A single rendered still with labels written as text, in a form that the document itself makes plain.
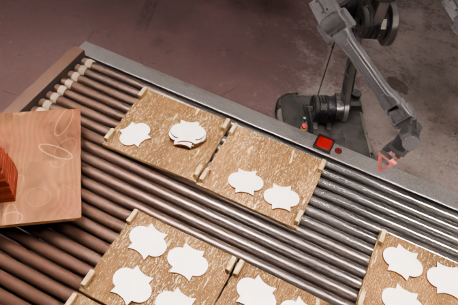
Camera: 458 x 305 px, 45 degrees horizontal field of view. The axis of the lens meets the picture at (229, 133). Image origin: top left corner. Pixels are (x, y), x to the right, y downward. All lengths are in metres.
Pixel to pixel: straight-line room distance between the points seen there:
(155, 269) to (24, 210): 0.48
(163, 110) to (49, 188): 0.61
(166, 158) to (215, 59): 1.90
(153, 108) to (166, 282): 0.79
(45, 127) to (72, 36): 2.06
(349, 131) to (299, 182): 1.24
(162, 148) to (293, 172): 0.53
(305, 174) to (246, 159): 0.24
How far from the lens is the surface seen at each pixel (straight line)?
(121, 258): 1.94
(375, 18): 2.57
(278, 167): 2.19
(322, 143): 2.32
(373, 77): 1.89
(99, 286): 1.91
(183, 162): 2.16
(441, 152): 3.83
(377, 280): 2.03
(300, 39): 4.28
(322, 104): 3.22
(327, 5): 1.88
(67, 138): 2.13
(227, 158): 2.18
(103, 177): 2.15
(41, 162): 2.08
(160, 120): 2.30
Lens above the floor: 2.66
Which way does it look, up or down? 49 degrees down
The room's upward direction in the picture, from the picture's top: 8 degrees clockwise
